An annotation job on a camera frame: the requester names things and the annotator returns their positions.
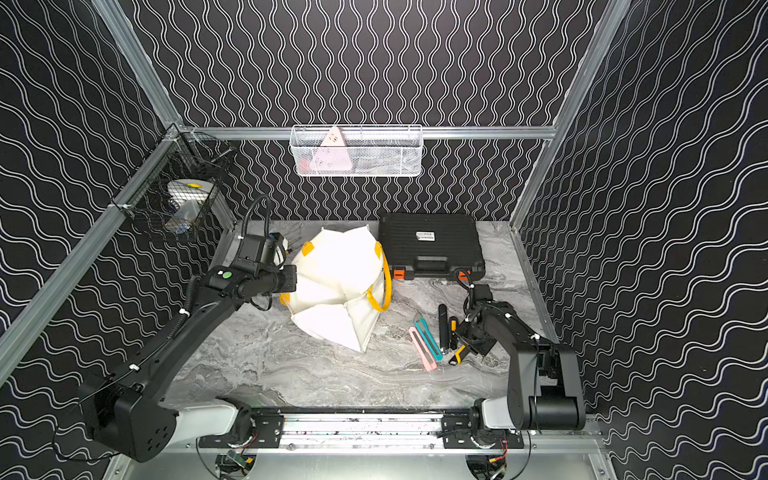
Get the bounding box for large black yellow utility knife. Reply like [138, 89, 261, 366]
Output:
[449, 345, 469, 365]

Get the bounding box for white tote bag yellow handles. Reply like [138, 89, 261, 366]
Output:
[280, 225, 392, 353]

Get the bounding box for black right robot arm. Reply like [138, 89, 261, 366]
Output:
[457, 300, 586, 431]

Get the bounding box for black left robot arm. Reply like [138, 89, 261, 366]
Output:
[78, 265, 297, 462]

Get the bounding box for pink utility knife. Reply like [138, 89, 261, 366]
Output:
[408, 327, 437, 372]

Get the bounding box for teal utility knife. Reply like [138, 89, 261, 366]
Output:
[414, 317, 443, 361]

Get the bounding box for black plastic tool case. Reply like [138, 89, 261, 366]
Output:
[378, 213, 486, 281]

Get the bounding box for pink triangle card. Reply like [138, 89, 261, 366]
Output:
[309, 126, 353, 174]

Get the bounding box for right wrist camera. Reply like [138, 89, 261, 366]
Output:
[468, 283, 494, 308]

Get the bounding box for black wire mesh basket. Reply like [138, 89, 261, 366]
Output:
[113, 132, 236, 244]

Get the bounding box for clear wall basket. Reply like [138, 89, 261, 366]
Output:
[289, 124, 424, 178]

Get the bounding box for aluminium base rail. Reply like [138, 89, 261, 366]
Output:
[128, 410, 601, 454]

